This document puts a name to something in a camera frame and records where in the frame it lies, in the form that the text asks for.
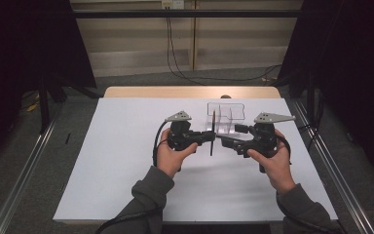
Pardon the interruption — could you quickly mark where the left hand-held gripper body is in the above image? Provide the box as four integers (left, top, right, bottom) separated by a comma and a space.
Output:
165, 110, 207, 152

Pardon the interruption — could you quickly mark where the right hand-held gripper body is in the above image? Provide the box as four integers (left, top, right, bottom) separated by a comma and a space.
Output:
237, 112, 297, 174

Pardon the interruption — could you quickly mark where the clear acrylic pen holder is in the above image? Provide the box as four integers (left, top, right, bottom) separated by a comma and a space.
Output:
206, 101, 246, 137

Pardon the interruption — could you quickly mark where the person's left hand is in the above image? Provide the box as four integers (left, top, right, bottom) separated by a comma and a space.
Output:
156, 127, 199, 179

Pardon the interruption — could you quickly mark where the person's right hand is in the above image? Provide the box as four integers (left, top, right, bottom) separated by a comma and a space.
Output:
246, 129, 297, 196

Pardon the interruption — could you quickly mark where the wooden table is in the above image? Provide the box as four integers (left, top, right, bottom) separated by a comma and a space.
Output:
103, 85, 281, 99

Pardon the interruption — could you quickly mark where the white table cover sheet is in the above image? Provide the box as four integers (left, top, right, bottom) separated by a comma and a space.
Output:
53, 97, 339, 224

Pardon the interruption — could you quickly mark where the black curtain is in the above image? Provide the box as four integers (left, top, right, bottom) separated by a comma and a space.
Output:
0, 0, 97, 174
277, 0, 374, 188

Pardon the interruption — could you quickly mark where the yellow item on floor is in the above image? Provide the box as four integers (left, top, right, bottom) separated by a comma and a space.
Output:
26, 94, 42, 113

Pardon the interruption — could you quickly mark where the right hand-held gripper cable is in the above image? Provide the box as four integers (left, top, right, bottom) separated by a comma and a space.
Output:
274, 135, 339, 234

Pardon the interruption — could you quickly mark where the hand-held gripper cable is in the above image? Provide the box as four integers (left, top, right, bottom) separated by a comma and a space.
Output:
274, 135, 339, 234
93, 121, 171, 234

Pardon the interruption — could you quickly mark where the left hand-held gripper cable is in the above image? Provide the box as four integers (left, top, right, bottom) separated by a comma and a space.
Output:
93, 121, 171, 234

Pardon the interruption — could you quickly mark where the black wall cable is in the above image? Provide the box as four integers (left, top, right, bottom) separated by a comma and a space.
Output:
168, 16, 283, 82
166, 8, 208, 86

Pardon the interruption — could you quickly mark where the black stand post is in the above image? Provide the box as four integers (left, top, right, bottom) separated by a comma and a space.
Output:
306, 71, 316, 137
38, 76, 52, 135

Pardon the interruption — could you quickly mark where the metal floor rail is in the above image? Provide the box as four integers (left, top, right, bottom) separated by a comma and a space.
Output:
0, 103, 64, 234
291, 98, 374, 234

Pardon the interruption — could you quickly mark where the black horizontal frame bar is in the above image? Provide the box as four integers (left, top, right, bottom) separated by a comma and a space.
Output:
72, 9, 303, 20

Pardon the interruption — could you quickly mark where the white wall power outlet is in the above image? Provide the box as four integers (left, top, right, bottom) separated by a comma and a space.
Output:
161, 0, 185, 10

